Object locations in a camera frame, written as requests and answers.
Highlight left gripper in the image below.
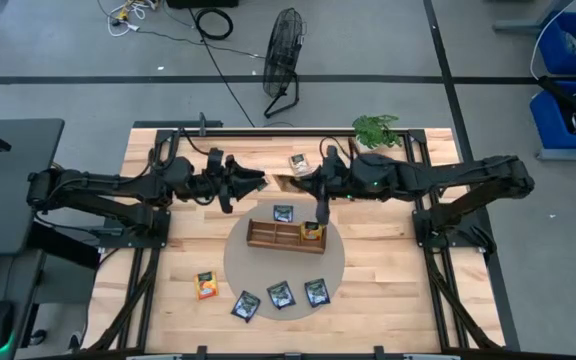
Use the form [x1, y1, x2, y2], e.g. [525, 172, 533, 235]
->
[201, 147, 270, 202]

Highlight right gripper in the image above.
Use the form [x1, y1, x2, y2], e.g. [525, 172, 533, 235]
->
[290, 144, 368, 200]

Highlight dark blue tea packet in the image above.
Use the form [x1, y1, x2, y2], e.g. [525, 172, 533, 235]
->
[303, 277, 332, 308]
[266, 280, 297, 311]
[272, 203, 295, 224]
[230, 290, 262, 324]

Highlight orange tea packet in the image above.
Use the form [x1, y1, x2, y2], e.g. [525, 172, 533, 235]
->
[193, 270, 220, 302]
[300, 220, 325, 243]

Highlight beige tea packet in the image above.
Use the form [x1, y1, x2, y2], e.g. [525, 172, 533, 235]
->
[288, 152, 313, 177]

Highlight wooden tea organizer box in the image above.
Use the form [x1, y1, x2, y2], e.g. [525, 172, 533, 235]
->
[246, 218, 328, 255]

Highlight green plant in white pot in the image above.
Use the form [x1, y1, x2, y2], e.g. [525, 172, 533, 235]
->
[351, 113, 403, 154]

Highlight round grey woven placemat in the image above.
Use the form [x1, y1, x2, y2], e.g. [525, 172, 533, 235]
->
[222, 199, 347, 322]

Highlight black floor fan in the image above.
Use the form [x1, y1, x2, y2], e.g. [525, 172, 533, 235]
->
[261, 7, 308, 120]

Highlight black equipment case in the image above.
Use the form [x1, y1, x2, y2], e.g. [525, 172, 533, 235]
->
[166, 0, 240, 10]

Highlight black desk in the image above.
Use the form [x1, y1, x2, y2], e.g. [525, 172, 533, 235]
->
[0, 118, 66, 360]

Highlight blue plastic storage bin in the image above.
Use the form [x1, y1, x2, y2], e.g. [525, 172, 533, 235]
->
[528, 79, 576, 151]
[537, 10, 576, 76]

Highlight grey desk foot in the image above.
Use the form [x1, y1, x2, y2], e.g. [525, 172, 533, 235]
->
[492, 0, 576, 35]

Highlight black bar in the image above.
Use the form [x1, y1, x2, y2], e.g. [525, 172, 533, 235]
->
[537, 74, 576, 136]

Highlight long black floor cable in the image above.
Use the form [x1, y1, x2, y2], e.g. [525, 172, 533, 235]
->
[187, 7, 257, 129]

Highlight thin black floor cable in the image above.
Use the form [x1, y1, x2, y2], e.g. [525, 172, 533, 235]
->
[132, 27, 268, 60]

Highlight coiled black cable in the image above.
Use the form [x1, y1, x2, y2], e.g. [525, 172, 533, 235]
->
[193, 7, 235, 41]

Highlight white and yellow cable bundle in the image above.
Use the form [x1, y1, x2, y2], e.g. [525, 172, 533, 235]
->
[106, 0, 159, 38]

